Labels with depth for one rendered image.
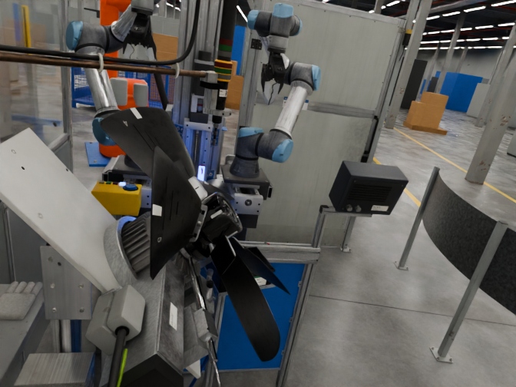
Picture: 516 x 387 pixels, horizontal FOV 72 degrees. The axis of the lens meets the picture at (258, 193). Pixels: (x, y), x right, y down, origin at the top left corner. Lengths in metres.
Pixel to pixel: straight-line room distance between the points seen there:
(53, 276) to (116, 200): 0.50
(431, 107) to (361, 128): 10.22
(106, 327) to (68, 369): 0.37
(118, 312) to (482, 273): 2.10
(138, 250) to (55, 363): 0.35
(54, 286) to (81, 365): 0.22
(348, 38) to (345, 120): 0.61
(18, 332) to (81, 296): 0.24
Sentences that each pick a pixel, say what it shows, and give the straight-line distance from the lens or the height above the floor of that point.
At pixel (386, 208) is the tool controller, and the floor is 1.08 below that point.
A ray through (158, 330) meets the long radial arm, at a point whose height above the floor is 1.14.
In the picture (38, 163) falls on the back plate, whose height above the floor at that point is 1.31.
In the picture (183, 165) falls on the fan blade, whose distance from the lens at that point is 0.94.
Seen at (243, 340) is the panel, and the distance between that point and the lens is 1.85.
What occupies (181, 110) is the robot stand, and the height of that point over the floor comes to 1.29.
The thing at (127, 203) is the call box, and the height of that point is 1.03.
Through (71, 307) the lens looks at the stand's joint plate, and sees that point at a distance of 0.99.
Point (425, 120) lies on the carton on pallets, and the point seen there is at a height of 0.36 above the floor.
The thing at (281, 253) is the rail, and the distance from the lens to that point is 1.55.
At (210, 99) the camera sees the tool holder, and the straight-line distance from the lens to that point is 0.90.
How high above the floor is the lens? 1.62
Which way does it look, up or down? 22 degrees down
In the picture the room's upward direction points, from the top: 10 degrees clockwise
